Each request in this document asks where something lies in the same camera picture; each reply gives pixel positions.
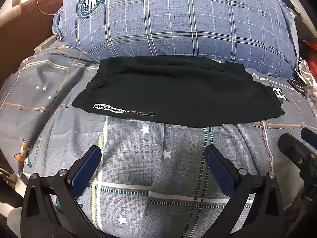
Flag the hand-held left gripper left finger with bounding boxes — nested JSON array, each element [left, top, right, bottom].
[[20, 145, 109, 238]]

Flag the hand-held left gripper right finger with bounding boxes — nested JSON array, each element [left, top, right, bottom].
[[205, 144, 294, 238]]

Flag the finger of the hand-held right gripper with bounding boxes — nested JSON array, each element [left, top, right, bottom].
[[300, 127, 317, 146], [278, 132, 317, 199]]

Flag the black pants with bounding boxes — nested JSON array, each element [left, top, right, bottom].
[[72, 56, 285, 128]]

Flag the grey star print bed sheet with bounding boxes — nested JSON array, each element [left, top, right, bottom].
[[0, 41, 317, 238]]

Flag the white patterned plastic bag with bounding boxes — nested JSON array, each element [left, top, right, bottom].
[[297, 58, 317, 86]]

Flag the red packet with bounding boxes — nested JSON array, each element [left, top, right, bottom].
[[303, 40, 317, 63]]

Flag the brown cloth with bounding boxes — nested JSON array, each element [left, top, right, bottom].
[[0, 0, 68, 86]]

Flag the blue plaid pillow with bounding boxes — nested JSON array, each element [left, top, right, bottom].
[[52, 0, 300, 78]]

